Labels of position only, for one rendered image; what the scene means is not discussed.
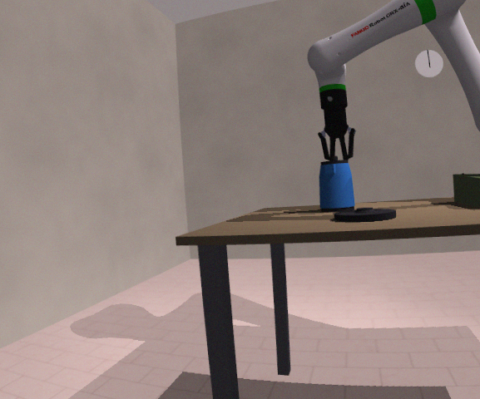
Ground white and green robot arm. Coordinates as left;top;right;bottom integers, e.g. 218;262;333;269
307;0;480;131

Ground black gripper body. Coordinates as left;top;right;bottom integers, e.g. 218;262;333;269
324;106;349;139

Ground dark grey round disc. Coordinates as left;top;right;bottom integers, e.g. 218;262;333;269
334;208;396;222

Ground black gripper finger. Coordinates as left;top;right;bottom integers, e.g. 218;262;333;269
337;127;356;160
318;128;336;161

